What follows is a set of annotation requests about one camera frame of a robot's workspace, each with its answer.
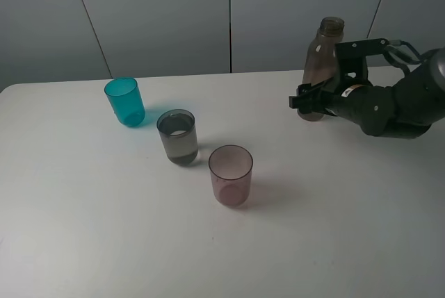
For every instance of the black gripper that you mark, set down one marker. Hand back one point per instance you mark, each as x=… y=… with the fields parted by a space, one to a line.
x=342 y=95

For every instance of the brown transparent plastic bottle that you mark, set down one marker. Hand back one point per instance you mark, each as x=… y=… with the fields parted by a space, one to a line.
x=321 y=62

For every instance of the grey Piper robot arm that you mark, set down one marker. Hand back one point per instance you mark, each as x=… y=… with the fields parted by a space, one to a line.
x=405 y=110

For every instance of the pink transparent plastic cup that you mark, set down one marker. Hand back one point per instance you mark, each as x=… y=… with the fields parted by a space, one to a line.
x=230 y=168

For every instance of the grey transparent plastic cup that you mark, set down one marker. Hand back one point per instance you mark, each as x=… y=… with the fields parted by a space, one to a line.
x=178 y=134

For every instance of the teal transparent plastic cup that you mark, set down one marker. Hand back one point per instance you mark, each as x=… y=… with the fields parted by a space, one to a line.
x=124 y=97

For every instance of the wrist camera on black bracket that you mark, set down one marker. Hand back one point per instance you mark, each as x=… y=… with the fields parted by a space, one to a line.
x=351 y=60

